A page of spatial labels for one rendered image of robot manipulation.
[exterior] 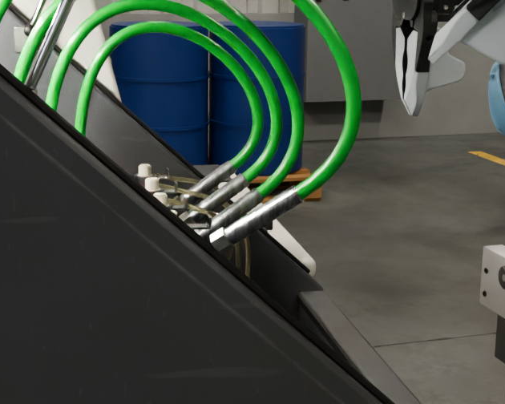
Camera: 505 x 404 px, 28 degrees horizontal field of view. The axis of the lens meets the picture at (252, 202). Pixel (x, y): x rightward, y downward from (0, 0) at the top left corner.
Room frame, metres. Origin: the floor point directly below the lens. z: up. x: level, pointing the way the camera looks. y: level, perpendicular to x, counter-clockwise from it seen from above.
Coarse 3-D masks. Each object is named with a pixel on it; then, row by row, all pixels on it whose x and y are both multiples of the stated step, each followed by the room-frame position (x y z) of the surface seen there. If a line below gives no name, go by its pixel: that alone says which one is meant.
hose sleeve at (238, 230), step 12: (288, 192) 0.89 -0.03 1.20; (264, 204) 0.90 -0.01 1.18; (276, 204) 0.89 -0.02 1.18; (288, 204) 0.89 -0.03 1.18; (252, 216) 0.90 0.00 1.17; (264, 216) 0.89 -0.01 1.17; (276, 216) 0.89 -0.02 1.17; (228, 228) 0.90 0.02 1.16; (240, 228) 0.90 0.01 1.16; (252, 228) 0.90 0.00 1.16; (228, 240) 0.90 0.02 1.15
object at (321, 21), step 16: (0, 0) 0.94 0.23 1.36; (304, 0) 0.89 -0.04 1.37; (0, 16) 0.94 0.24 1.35; (320, 16) 0.89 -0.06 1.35; (320, 32) 0.89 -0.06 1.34; (336, 32) 0.89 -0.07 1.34; (336, 48) 0.89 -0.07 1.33; (352, 64) 0.89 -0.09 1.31; (352, 80) 0.88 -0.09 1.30; (352, 96) 0.88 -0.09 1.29; (352, 112) 0.88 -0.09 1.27; (352, 128) 0.88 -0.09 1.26; (352, 144) 0.89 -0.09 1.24; (336, 160) 0.88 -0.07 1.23; (320, 176) 0.89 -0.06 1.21; (304, 192) 0.89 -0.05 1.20
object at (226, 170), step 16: (128, 32) 1.22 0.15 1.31; (144, 32) 1.23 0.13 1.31; (160, 32) 1.23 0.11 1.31; (176, 32) 1.23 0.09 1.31; (192, 32) 1.24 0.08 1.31; (112, 48) 1.22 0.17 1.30; (208, 48) 1.24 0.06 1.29; (96, 64) 1.21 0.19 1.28; (224, 64) 1.25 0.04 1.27; (240, 80) 1.25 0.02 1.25; (80, 96) 1.21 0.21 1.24; (256, 96) 1.25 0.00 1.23; (80, 112) 1.21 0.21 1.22; (256, 112) 1.25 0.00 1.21; (80, 128) 1.21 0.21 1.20; (256, 128) 1.25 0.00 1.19; (256, 144) 1.25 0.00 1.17; (240, 160) 1.25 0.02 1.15; (208, 176) 1.24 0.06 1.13; (224, 176) 1.24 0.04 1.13
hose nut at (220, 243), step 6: (222, 228) 0.91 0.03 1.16; (216, 234) 0.91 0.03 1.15; (222, 234) 0.90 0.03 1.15; (216, 240) 0.90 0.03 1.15; (222, 240) 0.90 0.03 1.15; (216, 246) 0.90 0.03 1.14; (222, 246) 0.90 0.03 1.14; (228, 246) 0.90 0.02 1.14; (234, 246) 0.91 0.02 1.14; (222, 252) 0.91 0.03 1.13
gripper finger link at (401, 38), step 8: (400, 32) 1.05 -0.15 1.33; (408, 32) 1.05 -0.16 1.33; (400, 40) 1.05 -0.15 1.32; (400, 48) 1.05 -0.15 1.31; (400, 56) 1.05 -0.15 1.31; (400, 64) 1.05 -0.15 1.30; (400, 72) 1.05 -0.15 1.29; (400, 80) 1.05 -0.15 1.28; (400, 88) 1.05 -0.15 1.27; (408, 112) 1.04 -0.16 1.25
